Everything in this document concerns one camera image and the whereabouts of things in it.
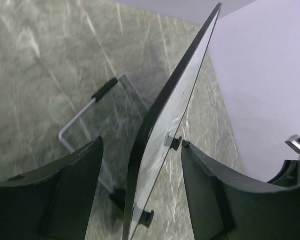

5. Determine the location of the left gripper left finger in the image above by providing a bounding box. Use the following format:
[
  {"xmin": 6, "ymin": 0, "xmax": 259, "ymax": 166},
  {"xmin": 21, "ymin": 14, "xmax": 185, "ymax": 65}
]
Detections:
[{"xmin": 0, "ymin": 137, "xmax": 104, "ymax": 240}]

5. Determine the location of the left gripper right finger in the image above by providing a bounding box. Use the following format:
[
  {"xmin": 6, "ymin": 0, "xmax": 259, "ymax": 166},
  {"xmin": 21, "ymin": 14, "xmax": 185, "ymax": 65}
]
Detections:
[{"xmin": 181, "ymin": 141, "xmax": 300, "ymax": 240}]

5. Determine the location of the small white whiteboard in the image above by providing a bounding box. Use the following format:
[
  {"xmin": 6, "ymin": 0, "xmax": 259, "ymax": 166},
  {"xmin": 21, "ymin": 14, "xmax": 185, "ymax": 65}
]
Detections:
[{"xmin": 122, "ymin": 2, "xmax": 222, "ymax": 240}]

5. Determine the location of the wire whiteboard stand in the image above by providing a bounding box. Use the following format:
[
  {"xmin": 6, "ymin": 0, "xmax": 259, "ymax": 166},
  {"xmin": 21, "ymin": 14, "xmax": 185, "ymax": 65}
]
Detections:
[{"xmin": 58, "ymin": 72, "xmax": 183, "ymax": 230}]

